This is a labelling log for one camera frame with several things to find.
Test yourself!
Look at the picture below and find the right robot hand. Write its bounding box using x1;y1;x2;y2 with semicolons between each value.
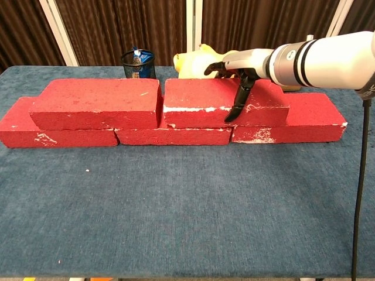
204;48;274;123

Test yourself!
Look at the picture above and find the red foam brick chipped white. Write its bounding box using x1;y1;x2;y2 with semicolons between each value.
162;77;291;129

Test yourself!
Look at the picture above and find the red foam brick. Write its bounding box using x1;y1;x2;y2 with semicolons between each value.
28;78;163;131
0;97;120;149
114;95;235;146
231;92;349;144

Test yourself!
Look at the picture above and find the dark brown curtain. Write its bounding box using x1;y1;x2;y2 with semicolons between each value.
348;0;375;33
55;0;188;67
201;0;340;56
0;0;65;74

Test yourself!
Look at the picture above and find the yellow plush toy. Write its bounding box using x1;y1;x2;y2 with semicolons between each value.
173;43;238;80

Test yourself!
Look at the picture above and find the blue snack packet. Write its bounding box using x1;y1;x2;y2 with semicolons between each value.
131;46;152;64

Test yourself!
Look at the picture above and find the black mesh pen cup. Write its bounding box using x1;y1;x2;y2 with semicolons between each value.
121;49;157;80

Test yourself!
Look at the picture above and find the blue table cloth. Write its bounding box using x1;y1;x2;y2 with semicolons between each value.
0;66;375;279

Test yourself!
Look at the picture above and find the white partition post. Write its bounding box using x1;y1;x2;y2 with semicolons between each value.
186;0;203;67
39;0;79;67
325;0;363;38

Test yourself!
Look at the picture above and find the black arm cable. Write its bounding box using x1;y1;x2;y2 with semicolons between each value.
351;83;375;281

